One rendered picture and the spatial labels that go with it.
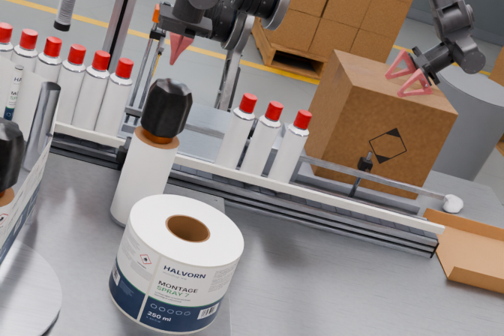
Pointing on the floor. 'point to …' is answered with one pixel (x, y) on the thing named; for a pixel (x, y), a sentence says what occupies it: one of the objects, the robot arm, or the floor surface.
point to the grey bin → (469, 122)
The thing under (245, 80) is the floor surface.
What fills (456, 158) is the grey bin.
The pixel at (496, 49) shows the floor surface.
